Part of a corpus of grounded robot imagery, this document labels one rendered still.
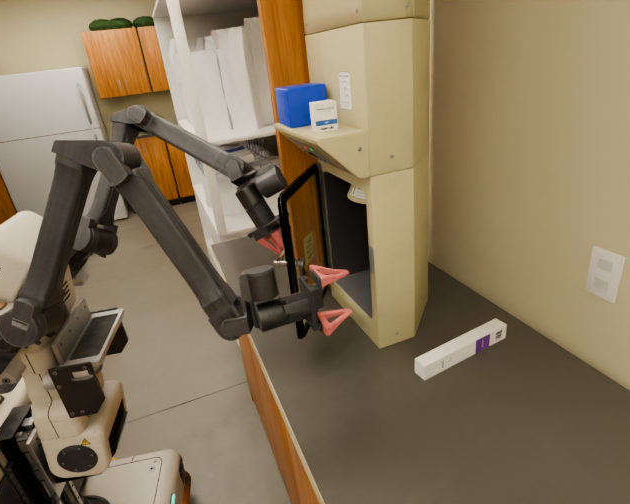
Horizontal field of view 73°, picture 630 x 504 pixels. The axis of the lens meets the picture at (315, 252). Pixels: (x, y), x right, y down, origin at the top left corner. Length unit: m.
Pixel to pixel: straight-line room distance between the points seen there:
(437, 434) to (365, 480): 0.18
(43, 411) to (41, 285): 0.49
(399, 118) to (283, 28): 0.44
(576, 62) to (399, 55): 0.37
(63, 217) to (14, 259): 0.25
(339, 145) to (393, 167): 0.14
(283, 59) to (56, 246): 0.72
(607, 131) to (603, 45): 0.16
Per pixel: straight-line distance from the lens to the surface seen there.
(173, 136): 1.27
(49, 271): 0.97
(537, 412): 1.06
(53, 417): 1.37
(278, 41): 1.24
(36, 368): 1.32
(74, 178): 0.90
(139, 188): 0.85
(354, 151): 0.92
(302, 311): 0.86
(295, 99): 1.06
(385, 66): 0.94
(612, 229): 1.10
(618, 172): 1.06
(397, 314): 1.14
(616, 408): 1.12
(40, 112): 5.80
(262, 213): 1.07
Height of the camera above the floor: 1.67
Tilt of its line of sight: 25 degrees down
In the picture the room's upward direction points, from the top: 7 degrees counter-clockwise
